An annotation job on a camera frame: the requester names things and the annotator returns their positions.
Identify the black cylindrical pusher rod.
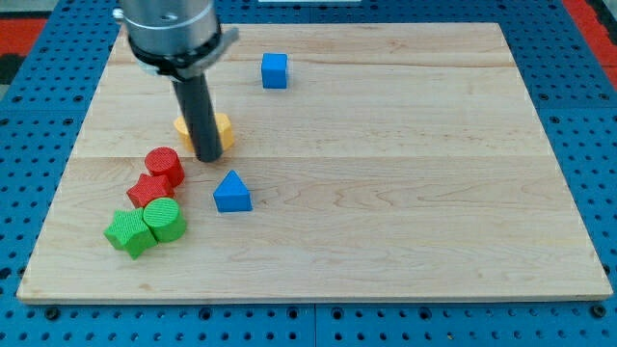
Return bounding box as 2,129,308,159
174,73,223,163

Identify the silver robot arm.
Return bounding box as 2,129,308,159
112,0,239,162

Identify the yellow hexagon block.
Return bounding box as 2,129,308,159
173,113,235,153

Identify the red cylinder block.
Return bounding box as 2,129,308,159
145,147,185,187

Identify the blue cube block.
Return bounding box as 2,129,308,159
260,52,288,89

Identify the red star block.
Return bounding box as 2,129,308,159
126,173,174,208

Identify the blue triangle block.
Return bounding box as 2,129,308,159
213,170,253,213

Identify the green cylinder block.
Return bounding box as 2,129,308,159
143,198,187,243

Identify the green star block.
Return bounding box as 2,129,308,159
103,207,158,259

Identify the wooden board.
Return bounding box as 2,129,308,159
17,23,613,305

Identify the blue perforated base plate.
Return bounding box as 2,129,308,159
1,0,616,346

